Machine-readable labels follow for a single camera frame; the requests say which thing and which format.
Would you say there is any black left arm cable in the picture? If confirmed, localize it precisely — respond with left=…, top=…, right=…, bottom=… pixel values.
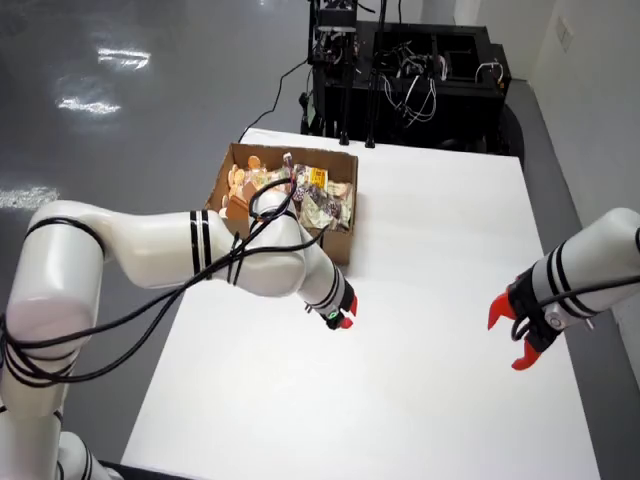
left=0, top=172, right=335, bottom=387

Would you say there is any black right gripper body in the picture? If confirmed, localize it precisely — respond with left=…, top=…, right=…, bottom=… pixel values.
left=505, top=269, right=567, bottom=354

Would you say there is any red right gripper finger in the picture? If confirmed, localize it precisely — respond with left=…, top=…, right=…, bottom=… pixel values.
left=510, top=341, right=545, bottom=372
left=487, top=292, right=515, bottom=332

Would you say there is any white cable bundle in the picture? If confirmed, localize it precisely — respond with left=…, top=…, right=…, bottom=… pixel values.
left=382, top=43, right=439, bottom=124

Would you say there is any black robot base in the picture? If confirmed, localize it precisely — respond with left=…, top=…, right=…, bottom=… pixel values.
left=95, top=459, right=164, bottom=480

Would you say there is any pale green snack packet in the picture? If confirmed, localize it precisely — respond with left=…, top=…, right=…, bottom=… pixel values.
left=301, top=195, right=335, bottom=230

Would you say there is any black curved base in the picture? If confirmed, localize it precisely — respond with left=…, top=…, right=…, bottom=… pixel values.
left=494, top=99, right=526, bottom=156

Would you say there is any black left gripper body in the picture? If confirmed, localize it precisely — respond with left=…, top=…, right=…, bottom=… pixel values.
left=307, top=283, right=354, bottom=332

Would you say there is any black equipment rack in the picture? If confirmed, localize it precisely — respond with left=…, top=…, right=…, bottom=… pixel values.
left=307, top=19, right=514, bottom=154

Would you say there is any thin black stand pole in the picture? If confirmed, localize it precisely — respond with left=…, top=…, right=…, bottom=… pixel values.
left=338, top=49, right=352, bottom=147
left=363, top=0, right=390, bottom=150

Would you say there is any black clamp with green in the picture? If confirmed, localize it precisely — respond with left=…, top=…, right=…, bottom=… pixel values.
left=298, top=91, right=322, bottom=135

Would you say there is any brown rectangular biscuit pack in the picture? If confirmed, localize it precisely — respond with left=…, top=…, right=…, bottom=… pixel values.
left=222, top=182, right=254, bottom=219

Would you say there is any short white cable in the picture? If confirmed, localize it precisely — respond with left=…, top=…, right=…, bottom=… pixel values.
left=474, top=58, right=504, bottom=85

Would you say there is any brown cardboard box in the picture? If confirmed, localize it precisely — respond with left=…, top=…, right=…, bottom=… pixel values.
left=203, top=142, right=360, bottom=266

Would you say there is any black floor cable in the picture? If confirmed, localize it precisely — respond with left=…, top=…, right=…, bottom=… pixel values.
left=238, top=56, right=311, bottom=144

